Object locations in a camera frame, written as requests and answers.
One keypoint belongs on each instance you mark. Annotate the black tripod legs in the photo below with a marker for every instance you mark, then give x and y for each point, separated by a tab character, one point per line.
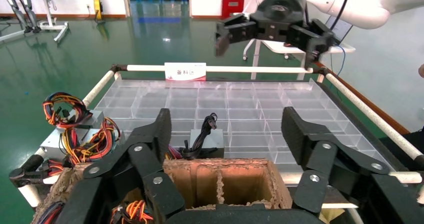
30	17

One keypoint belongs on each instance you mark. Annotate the dark laptop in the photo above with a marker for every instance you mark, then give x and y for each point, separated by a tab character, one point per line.
342	28

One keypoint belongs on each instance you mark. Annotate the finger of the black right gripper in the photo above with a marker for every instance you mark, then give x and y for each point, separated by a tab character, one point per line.
314	38
236	30

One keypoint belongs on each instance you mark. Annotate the white rolling desk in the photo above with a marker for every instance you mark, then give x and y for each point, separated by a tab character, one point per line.
278	47

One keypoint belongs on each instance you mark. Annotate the white floor stand base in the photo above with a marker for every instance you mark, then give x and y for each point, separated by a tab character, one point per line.
49	25
13	35

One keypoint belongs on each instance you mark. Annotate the brown cardboard divider box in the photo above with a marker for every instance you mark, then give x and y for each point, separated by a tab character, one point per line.
278	186

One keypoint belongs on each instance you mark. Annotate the red cabinet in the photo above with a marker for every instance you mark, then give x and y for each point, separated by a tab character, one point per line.
232	7

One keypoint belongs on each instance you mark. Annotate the clear plastic divider tray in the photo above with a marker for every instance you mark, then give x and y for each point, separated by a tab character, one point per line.
245	100

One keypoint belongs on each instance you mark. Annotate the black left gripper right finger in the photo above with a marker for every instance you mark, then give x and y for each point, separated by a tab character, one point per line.
318	149

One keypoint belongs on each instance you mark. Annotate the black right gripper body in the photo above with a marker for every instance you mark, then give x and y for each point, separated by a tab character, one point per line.
280	17

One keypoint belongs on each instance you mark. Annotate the white red sign card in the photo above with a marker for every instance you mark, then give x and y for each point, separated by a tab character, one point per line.
185	71

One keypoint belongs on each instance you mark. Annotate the white tube rack frame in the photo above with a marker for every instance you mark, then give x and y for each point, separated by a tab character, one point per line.
232	69

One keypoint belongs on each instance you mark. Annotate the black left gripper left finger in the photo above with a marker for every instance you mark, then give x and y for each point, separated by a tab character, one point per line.
149	156

